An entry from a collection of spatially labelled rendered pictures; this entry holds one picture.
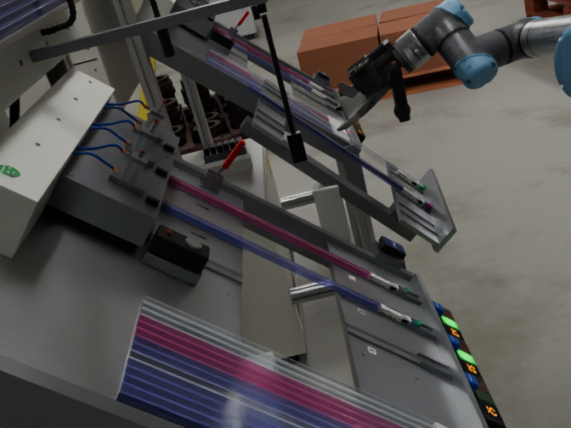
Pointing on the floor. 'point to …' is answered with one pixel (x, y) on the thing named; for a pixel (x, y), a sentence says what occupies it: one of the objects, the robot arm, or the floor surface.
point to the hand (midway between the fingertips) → (337, 122)
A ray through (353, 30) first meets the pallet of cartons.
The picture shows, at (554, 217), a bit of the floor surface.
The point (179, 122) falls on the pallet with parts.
